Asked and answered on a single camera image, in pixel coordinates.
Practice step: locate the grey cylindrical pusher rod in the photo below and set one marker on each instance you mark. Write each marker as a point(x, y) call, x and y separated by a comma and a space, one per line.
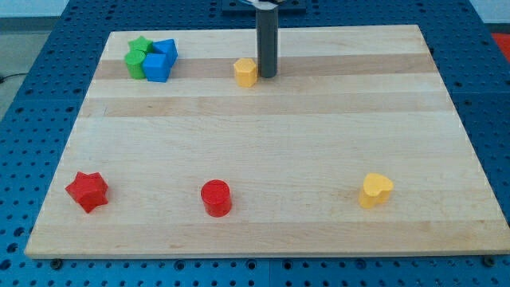
point(267, 39)

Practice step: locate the yellow hexagon block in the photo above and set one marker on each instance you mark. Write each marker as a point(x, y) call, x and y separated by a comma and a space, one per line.
point(245, 72)

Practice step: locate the green star block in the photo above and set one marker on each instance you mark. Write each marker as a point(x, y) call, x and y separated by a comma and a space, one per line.
point(141, 44)

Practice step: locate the red star block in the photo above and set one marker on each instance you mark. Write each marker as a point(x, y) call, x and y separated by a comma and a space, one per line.
point(88, 190)

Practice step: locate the blue angled block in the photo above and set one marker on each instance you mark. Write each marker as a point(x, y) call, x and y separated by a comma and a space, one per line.
point(167, 47)

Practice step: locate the blue cube block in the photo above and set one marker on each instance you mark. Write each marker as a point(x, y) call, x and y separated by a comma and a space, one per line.
point(156, 67)

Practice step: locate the green cylinder block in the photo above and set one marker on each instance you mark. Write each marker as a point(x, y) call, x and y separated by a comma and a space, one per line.
point(134, 62)

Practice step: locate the wooden board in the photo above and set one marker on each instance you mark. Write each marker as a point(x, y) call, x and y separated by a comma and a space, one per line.
point(294, 150)

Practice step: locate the red cylinder block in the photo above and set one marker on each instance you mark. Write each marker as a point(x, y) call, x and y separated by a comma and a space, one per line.
point(216, 198)

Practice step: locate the yellow heart block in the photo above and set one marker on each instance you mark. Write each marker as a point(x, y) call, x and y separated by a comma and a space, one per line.
point(376, 189)

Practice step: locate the dark blue base plate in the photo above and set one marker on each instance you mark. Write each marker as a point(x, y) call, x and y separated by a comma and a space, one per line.
point(235, 7)

